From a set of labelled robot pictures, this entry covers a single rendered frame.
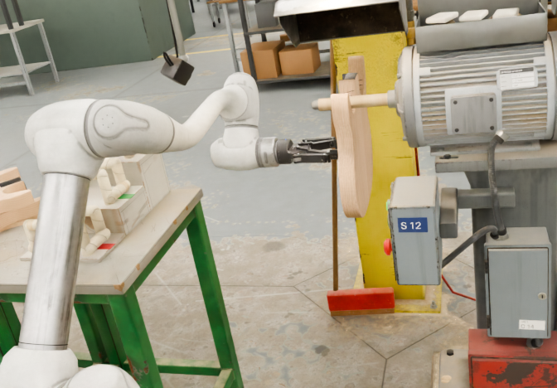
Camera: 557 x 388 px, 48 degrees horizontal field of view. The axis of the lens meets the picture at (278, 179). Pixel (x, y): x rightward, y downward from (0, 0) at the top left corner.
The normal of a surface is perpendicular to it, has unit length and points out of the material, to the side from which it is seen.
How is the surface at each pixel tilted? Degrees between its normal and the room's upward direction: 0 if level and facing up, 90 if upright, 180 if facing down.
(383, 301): 90
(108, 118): 62
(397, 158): 90
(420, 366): 0
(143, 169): 90
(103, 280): 0
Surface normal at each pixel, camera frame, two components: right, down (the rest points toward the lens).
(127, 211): 0.95, -0.03
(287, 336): -0.16, -0.91
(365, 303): -0.15, 0.41
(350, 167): -0.29, 0.03
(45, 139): -0.47, -0.11
